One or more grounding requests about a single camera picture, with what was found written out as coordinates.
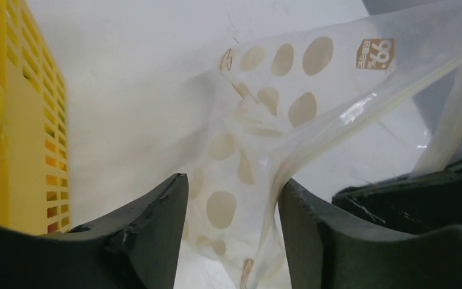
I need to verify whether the clear zip top bag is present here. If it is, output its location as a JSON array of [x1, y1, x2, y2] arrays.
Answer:
[[183, 1, 462, 288]]

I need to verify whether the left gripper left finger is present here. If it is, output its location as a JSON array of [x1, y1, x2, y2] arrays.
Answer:
[[0, 173, 188, 288]]

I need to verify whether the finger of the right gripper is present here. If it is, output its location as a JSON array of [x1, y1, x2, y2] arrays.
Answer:
[[331, 153, 462, 234]]

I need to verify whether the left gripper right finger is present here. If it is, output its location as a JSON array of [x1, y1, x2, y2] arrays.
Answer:
[[279, 181, 462, 288]]

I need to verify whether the yellow plastic basket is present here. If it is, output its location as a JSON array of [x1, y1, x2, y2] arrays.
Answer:
[[0, 0, 71, 235]]

